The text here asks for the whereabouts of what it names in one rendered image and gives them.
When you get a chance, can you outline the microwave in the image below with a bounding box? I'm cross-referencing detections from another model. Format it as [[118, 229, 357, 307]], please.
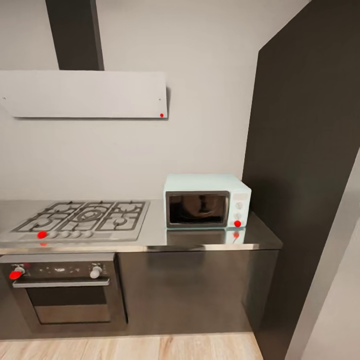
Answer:
[[163, 173, 252, 229]]

